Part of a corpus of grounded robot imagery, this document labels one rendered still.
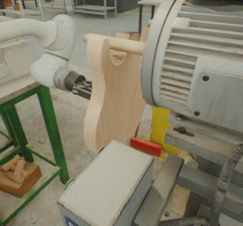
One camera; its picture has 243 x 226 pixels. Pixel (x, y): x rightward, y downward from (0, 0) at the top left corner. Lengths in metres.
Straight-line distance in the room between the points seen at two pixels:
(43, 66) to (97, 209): 0.63
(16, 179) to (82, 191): 1.36
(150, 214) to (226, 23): 0.35
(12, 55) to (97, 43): 0.75
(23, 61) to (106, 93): 0.76
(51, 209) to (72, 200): 1.35
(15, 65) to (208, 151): 1.02
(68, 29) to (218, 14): 0.60
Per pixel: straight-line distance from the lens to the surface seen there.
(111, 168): 0.37
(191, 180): 0.49
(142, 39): 0.75
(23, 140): 1.83
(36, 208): 1.73
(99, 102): 0.55
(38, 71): 0.87
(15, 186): 1.73
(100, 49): 0.49
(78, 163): 1.89
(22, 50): 1.21
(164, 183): 0.46
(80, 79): 0.78
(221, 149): 0.45
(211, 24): 0.37
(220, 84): 0.34
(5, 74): 1.19
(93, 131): 0.57
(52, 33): 0.82
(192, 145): 0.44
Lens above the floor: 1.41
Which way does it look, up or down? 33 degrees down
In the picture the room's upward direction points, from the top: straight up
